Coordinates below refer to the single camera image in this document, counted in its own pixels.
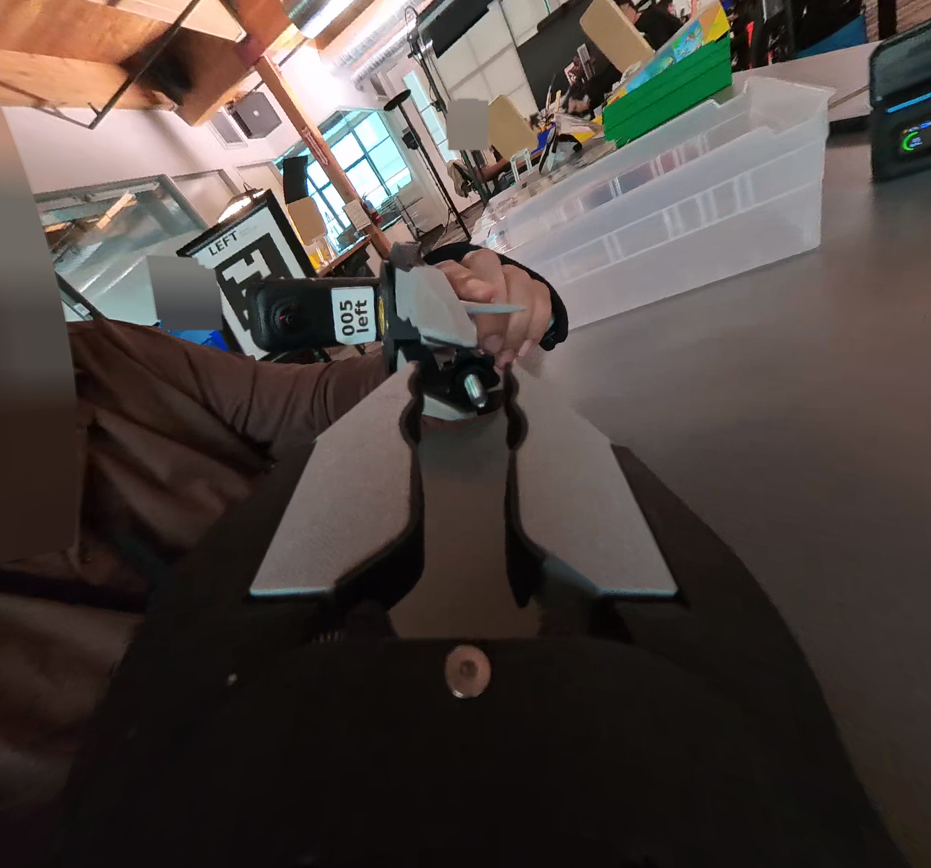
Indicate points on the black floor lamp stand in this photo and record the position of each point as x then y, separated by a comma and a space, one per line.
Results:
396, 101

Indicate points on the green flat boxes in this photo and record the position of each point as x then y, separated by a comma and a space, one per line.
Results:
669, 101

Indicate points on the black label printer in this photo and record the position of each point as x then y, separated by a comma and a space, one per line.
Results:
902, 82

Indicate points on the colourful picture board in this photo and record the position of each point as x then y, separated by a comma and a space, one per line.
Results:
698, 35

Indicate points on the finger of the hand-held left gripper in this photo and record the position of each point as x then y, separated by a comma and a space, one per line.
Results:
436, 308
440, 408

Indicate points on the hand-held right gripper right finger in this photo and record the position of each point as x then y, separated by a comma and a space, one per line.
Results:
582, 511

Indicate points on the clear plastic bin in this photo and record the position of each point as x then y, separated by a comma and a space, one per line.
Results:
691, 213

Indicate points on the person's brown shirt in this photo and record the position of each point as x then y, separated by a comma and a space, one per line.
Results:
182, 504

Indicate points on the person's left forearm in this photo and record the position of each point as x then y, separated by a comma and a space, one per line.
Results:
218, 380

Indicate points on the person's left hand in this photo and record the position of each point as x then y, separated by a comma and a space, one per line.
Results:
509, 333

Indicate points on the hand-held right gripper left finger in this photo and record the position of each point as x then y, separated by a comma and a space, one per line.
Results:
349, 511

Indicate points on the black wall speaker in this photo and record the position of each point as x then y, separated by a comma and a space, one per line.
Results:
258, 115

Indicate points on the large window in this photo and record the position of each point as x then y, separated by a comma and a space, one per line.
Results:
364, 155

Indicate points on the black studio light box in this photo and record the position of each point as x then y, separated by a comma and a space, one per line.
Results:
458, 17

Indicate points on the blue crate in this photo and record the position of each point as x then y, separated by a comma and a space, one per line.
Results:
189, 339

